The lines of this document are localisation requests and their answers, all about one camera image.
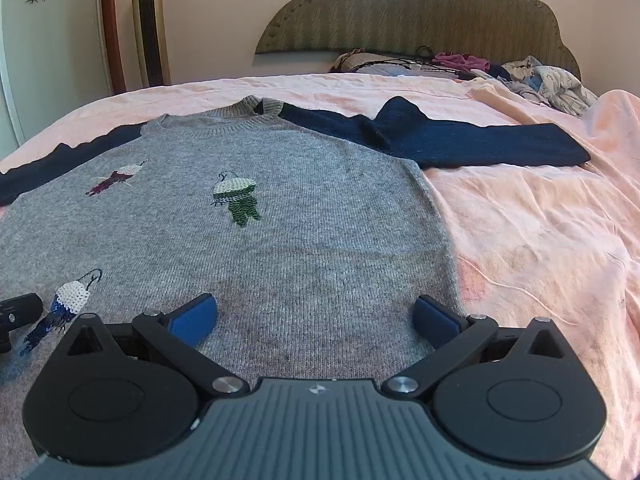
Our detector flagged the blue white printed clothes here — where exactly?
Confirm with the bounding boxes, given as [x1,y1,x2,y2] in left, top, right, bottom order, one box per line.
[501,57,599,117]

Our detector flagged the brown wooden door frame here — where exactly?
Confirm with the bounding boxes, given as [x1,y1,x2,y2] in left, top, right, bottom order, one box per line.
[97,0,127,96]

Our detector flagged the grey sweater with navy sleeves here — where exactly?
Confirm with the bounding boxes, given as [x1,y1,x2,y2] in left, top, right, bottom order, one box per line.
[0,95,593,480]

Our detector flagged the black cable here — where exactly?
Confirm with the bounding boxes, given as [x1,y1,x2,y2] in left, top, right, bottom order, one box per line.
[350,46,453,72]

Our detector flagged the olive padded headboard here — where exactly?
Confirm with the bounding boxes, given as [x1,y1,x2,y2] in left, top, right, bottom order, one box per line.
[254,0,582,81]

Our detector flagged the pink bed sheet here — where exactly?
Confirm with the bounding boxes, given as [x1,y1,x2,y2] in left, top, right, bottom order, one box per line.
[0,72,640,480]

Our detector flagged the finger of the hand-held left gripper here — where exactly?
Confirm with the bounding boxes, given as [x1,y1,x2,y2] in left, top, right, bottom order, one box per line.
[0,292,44,329]

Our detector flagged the gold tower heater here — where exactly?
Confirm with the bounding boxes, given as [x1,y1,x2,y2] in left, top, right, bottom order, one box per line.
[131,0,171,89]

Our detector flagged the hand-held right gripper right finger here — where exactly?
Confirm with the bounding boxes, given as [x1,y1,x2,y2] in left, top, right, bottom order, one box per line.
[382,295,577,402]

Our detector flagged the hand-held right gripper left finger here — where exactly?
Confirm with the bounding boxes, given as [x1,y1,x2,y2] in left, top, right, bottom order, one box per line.
[63,293,251,401]

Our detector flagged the white wardrobe with flower stickers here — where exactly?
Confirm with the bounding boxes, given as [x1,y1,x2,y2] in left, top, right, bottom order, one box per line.
[0,0,110,147]

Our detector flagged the beige patterned pillow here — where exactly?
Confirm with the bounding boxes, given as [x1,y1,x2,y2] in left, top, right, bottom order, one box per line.
[329,49,383,74]

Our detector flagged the magenta cloth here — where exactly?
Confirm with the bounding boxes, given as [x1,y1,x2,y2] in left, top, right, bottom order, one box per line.
[432,51,493,75]

